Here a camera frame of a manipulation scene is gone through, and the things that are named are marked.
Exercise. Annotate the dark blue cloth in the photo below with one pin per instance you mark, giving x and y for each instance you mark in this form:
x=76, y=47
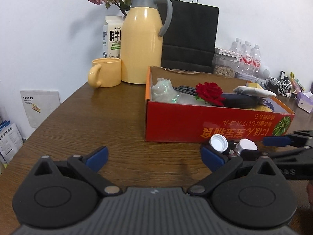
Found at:
x=239, y=101

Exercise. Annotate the clear plastic bag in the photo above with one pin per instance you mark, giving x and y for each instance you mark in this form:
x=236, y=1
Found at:
x=163, y=90

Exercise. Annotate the purple knitted cloth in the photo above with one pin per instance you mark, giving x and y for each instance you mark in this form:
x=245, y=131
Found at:
x=267, y=102

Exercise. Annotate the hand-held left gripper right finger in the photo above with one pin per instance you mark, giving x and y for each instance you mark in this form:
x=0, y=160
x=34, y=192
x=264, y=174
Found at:
x=212, y=158

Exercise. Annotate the black paper bag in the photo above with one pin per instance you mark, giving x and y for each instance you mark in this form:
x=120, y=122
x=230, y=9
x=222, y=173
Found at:
x=190, y=36

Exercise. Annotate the white milk carton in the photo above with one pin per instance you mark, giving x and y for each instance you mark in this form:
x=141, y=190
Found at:
x=111, y=39

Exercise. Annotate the yellow thermos jug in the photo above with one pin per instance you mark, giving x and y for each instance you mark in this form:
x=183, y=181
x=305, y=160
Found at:
x=141, y=49

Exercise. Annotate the white robot toy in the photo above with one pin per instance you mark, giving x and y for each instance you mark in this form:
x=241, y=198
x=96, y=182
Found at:
x=265, y=72

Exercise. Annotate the clear seed container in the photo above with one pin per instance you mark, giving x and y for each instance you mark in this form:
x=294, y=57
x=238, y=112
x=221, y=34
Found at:
x=223, y=69

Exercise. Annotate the red cardboard box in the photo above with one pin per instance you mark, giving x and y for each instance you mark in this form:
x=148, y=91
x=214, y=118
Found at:
x=183, y=122

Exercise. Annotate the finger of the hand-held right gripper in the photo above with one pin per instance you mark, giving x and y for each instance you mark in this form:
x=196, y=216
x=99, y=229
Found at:
x=254, y=154
x=277, y=141

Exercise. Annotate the purple tissue box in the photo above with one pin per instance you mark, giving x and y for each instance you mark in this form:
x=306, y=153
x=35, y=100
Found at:
x=305, y=101

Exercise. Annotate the large white ribbed cap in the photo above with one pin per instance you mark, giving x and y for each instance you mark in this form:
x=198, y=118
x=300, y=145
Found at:
x=247, y=145

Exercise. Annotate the white wall panel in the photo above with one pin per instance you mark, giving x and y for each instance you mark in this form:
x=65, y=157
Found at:
x=41, y=107

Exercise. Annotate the yellow white plush toy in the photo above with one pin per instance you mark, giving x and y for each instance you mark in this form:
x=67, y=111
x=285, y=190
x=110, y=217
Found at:
x=262, y=108

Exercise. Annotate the colourful stationery bundle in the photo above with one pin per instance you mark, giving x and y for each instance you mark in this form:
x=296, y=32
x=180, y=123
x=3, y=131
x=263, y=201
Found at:
x=297, y=82

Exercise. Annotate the yellow mug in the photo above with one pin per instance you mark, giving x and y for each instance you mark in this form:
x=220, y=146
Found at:
x=107, y=73

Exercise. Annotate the light grey fabric pouch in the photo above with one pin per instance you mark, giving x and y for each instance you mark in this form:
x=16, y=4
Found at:
x=256, y=91

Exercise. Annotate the red rose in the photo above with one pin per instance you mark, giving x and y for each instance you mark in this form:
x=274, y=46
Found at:
x=211, y=93

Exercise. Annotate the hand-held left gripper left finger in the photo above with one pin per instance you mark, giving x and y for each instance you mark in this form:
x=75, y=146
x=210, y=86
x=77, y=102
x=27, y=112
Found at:
x=97, y=156

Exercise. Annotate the blue white box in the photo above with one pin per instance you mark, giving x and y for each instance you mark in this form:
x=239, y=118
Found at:
x=9, y=142

